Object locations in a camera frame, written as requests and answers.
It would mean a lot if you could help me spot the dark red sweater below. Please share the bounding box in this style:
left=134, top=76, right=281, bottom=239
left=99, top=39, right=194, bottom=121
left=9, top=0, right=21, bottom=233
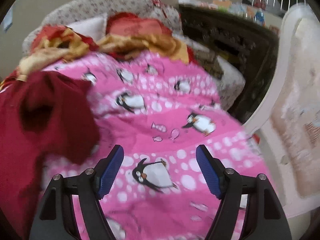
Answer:
left=1, top=71, right=99, bottom=239

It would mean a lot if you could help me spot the pink penguin bed sheet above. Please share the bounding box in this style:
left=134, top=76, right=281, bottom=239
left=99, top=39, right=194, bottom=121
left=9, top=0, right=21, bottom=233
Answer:
left=42, top=52, right=268, bottom=239

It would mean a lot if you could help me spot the dark carved wooden cabinet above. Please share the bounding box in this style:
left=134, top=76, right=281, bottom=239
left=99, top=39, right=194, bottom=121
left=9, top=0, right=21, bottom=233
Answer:
left=178, top=5, right=279, bottom=123

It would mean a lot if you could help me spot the red and yellow blanket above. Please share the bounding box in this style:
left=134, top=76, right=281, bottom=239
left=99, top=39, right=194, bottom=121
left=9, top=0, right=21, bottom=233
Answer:
left=1, top=25, right=195, bottom=90

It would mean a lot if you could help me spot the white pillow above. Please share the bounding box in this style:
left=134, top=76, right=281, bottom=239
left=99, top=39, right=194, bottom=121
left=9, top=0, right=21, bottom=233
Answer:
left=67, top=13, right=107, bottom=41

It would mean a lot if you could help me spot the grey floral pillow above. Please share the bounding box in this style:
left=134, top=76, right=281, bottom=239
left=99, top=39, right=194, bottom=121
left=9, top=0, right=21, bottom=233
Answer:
left=22, top=0, right=183, bottom=56

